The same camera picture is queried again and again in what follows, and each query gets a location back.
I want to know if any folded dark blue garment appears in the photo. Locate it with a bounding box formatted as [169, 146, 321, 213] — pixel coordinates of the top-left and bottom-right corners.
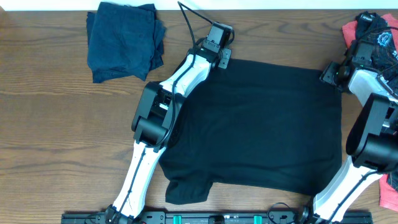
[86, 2, 166, 83]

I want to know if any red garment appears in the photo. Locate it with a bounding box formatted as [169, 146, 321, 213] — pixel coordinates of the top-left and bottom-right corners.
[342, 14, 397, 212]

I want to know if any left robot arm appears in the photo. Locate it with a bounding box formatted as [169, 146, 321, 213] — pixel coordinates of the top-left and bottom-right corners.
[104, 38, 232, 223]

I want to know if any black right base cable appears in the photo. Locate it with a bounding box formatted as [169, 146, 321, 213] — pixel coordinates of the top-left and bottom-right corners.
[266, 202, 299, 224]

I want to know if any plain black t-shirt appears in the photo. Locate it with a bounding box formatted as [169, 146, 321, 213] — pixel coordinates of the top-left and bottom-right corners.
[159, 59, 342, 205]

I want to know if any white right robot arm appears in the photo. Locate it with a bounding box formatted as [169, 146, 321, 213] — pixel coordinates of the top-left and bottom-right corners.
[300, 62, 397, 223]

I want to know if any black patterned jersey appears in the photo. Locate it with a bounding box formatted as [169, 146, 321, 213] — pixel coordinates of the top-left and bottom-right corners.
[355, 11, 397, 84]

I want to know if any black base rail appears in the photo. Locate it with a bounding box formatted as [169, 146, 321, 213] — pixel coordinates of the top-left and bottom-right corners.
[61, 211, 373, 224]

